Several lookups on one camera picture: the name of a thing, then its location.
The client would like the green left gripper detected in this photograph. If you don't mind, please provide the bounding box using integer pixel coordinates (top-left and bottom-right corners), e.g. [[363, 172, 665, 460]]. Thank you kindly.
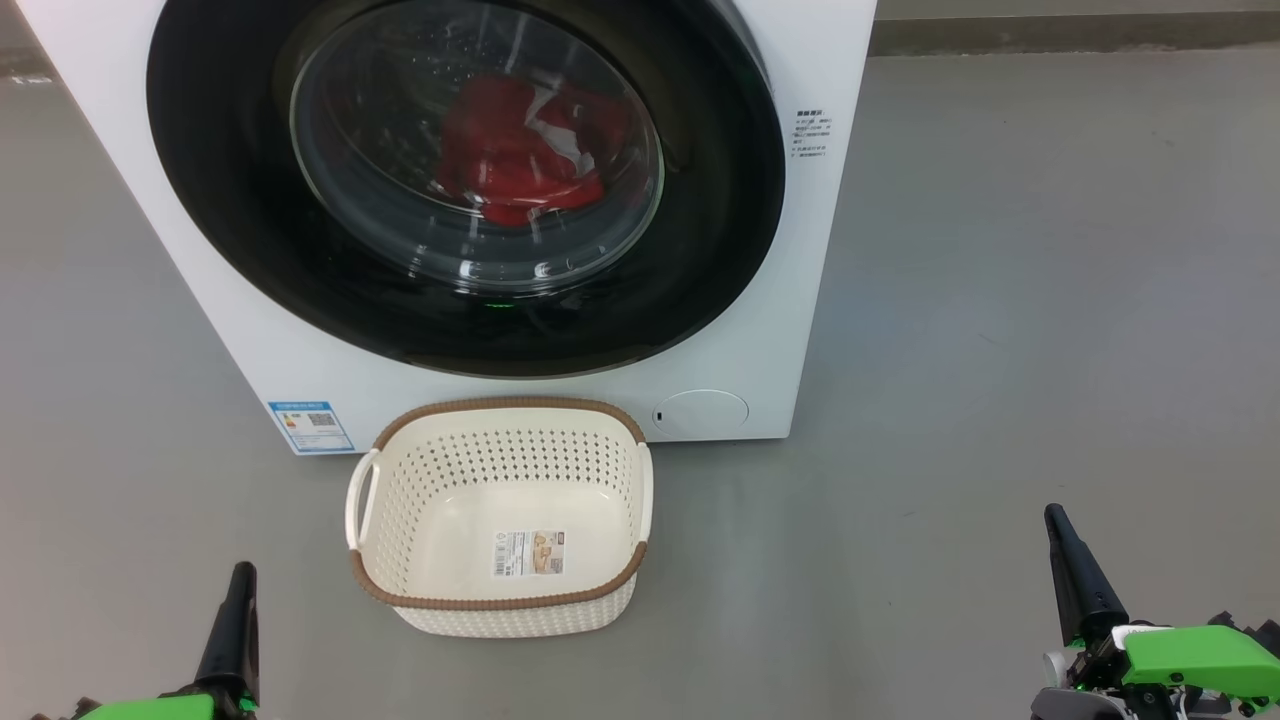
[[30, 561, 261, 720]]

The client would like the cream perforated basket brown rim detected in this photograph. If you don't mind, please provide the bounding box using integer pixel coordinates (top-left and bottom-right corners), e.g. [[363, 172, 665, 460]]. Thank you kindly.
[[345, 396, 655, 639]]

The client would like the red garment with white stripes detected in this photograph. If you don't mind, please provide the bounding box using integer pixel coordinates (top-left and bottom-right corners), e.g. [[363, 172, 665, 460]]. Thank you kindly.
[[432, 75, 633, 228]]

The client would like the perforated steel washer drum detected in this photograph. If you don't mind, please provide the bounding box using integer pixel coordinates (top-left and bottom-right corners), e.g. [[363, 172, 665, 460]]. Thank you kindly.
[[292, 0, 663, 291]]

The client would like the black round glass washer door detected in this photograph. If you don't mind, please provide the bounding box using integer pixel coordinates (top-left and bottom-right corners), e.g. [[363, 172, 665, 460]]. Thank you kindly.
[[146, 0, 787, 380]]

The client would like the white front-load washing machine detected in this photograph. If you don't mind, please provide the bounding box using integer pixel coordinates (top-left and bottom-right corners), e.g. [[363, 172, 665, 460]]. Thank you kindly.
[[15, 0, 879, 456]]

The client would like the round white filter cover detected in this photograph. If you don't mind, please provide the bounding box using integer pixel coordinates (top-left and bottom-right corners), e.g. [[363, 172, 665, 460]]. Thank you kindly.
[[652, 389, 750, 437]]

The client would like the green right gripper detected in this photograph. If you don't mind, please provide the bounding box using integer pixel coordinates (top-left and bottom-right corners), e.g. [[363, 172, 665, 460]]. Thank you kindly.
[[1030, 503, 1280, 720]]

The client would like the basket product label sticker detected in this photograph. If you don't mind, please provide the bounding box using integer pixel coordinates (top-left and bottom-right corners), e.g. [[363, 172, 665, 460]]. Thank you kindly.
[[492, 530, 567, 578]]

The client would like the blue energy label sticker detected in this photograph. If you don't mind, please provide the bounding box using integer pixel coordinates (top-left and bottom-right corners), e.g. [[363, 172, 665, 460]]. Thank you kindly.
[[267, 400, 356, 456]]

